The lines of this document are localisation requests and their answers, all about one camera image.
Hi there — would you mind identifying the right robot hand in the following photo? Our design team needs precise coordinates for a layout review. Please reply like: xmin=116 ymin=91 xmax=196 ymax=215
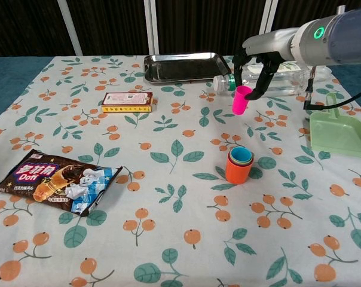
xmin=232 ymin=28 xmax=300 ymax=102

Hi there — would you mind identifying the pink plastic cup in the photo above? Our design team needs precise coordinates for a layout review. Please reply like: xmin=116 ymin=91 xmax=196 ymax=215
xmin=232 ymin=86 xmax=253 ymax=115

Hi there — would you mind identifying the light blue plastic cup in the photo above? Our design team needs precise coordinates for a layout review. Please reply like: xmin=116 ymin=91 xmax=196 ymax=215
xmin=230 ymin=146 xmax=252 ymax=164

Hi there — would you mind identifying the dark blue plastic cup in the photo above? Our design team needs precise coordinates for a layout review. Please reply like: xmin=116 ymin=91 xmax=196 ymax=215
xmin=227 ymin=147 xmax=254 ymax=167

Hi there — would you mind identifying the clear plastic water bottle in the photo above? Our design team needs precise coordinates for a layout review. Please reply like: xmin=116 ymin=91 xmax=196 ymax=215
xmin=213 ymin=61 xmax=311 ymax=98

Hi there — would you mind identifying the white flower paint palette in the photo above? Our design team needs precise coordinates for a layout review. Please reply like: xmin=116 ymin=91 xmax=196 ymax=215
xmin=313 ymin=65 xmax=332 ymax=82

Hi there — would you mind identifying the stainless steel tray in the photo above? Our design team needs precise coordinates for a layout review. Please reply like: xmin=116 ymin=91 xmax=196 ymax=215
xmin=143 ymin=52 xmax=232 ymax=86

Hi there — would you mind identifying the green plastic dustpan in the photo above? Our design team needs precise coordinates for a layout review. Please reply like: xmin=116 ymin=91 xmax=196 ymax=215
xmin=308 ymin=92 xmax=361 ymax=159

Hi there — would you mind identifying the orange plastic cup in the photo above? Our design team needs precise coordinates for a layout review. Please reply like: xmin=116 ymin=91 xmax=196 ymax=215
xmin=225 ymin=148 xmax=255 ymax=184

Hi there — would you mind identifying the red yellow card box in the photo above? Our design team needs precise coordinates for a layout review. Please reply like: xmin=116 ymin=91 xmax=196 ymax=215
xmin=102 ymin=91 xmax=154 ymax=114

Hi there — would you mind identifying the floral leaf tablecloth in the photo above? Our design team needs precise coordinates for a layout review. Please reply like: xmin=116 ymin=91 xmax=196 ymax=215
xmin=0 ymin=55 xmax=361 ymax=287

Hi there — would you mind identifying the brown snack bag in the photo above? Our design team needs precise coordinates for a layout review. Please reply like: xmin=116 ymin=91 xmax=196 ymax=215
xmin=0 ymin=148 xmax=124 ymax=217

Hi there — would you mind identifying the white partition frame post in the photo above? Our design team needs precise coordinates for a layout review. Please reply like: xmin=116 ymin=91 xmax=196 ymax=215
xmin=143 ymin=0 xmax=160 ymax=56
xmin=57 ymin=0 xmax=83 ymax=56
xmin=259 ymin=0 xmax=279 ymax=34

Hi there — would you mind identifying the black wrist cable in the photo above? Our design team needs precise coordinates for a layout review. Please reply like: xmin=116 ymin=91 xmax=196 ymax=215
xmin=302 ymin=65 xmax=361 ymax=112

